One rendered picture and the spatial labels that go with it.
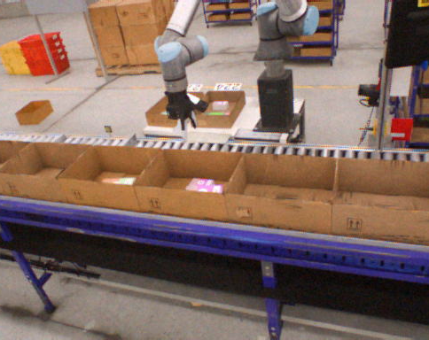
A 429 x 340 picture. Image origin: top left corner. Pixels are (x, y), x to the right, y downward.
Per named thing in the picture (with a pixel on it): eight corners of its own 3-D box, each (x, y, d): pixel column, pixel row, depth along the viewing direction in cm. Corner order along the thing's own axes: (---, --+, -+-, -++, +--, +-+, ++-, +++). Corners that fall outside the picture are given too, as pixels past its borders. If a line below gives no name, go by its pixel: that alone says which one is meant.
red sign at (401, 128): (409, 140, 203) (412, 119, 196) (409, 141, 203) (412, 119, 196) (378, 139, 209) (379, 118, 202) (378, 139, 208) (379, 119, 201)
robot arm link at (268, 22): (268, 29, 227) (265, -2, 217) (293, 31, 217) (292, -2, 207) (253, 38, 218) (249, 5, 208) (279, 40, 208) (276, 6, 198)
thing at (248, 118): (305, 102, 274) (305, 98, 273) (286, 143, 231) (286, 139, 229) (179, 98, 313) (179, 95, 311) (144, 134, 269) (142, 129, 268)
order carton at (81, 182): (169, 177, 190) (162, 148, 180) (142, 216, 167) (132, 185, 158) (103, 172, 203) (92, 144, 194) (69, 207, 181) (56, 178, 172)
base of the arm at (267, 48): (260, 47, 234) (258, 31, 228) (291, 44, 228) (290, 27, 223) (254, 58, 219) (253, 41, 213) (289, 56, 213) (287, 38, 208)
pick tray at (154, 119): (206, 104, 288) (204, 91, 283) (183, 128, 260) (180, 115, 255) (173, 103, 300) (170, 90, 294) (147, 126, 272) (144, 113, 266)
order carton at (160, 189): (247, 183, 176) (244, 151, 167) (229, 227, 154) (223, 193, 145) (169, 177, 190) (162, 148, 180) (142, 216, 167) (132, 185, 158)
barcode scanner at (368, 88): (355, 99, 206) (359, 81, 199) (378, 103, 202) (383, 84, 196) (354, 104, 201) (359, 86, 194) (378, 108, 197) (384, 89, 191)
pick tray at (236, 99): (246, 103, 279) (245, 90, 274) (230, 128, 250) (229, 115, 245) (209, 103, 289) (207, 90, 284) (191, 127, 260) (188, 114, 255)
